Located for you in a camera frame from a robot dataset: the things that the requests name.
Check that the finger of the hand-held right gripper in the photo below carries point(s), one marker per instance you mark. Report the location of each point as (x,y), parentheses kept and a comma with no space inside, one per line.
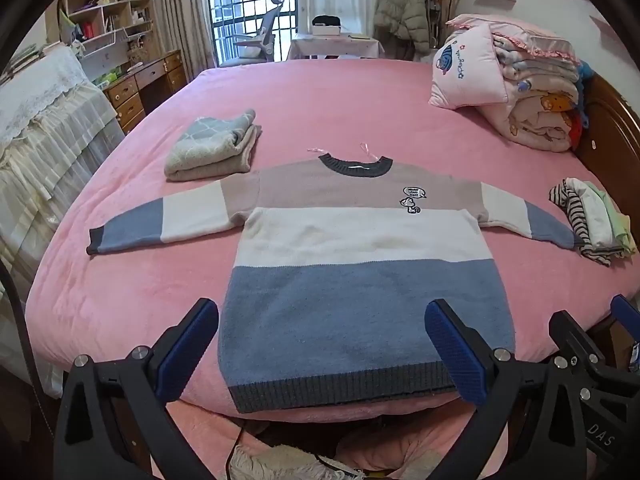
(625,312)
(570,332)

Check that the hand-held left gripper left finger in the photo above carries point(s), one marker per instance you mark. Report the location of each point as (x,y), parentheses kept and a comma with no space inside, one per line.
(187,350)

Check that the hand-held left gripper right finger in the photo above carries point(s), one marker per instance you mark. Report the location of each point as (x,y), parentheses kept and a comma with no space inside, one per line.
(455,355)

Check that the striped knit sweater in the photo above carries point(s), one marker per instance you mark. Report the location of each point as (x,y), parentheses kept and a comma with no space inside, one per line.
(350,285)

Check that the pale yellow folded garment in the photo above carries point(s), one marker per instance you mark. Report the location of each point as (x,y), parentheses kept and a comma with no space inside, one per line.
(631,235)

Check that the light green folded garment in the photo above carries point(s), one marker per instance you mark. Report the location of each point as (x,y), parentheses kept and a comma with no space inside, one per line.
(616,220)

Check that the white folded garment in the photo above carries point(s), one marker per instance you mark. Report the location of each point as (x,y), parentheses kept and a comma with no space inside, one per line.
(597,220)

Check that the black white striped garment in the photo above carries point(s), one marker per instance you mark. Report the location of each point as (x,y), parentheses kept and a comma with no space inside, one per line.
(575,210)

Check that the wooden headboard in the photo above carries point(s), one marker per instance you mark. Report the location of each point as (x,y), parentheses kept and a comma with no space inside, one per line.
(610,125)

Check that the beige folded garment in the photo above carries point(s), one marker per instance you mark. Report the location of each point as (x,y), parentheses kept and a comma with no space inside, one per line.
(240,160)

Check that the cartoon print folded quilt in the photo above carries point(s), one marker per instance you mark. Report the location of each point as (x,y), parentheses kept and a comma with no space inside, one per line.
(540,120)

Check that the green patterned folded garment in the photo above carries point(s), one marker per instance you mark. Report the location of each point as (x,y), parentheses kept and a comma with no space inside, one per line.
(210,135)

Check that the floral folded blanket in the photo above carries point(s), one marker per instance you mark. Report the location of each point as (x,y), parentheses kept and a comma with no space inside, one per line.
(535,67)

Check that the wooden desk with drawers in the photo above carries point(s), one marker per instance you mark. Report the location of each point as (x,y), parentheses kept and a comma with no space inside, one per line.
(150,80)

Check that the pink bed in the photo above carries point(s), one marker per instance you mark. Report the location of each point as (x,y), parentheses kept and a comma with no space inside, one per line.
(350,100)

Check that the pink printed pillow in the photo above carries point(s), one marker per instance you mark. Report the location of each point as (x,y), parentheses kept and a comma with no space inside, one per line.
(467,70)

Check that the pink ruffled pillow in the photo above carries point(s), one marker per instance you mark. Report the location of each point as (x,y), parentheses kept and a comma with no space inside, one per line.
(520,32)

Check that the grey office chair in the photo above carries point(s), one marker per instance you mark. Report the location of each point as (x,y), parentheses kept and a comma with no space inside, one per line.
(260,35)

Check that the beige curtain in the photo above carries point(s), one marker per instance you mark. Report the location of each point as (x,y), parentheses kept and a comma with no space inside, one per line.
(177,15)

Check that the wooden bookshelf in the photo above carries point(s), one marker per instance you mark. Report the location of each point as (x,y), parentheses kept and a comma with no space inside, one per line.
(107,10)

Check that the white box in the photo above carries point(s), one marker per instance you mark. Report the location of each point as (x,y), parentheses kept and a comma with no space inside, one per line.
(327,29)

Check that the grey puffer coat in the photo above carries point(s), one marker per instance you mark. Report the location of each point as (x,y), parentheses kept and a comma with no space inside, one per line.
(405,5)

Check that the wooden coat rack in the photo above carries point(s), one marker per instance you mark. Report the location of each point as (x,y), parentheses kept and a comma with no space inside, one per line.
(447,0)

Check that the barred window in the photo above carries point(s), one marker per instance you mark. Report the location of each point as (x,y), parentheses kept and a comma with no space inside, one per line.
(250,0)

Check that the black cloth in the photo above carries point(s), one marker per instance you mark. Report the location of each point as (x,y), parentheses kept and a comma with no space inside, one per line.
(326,20)

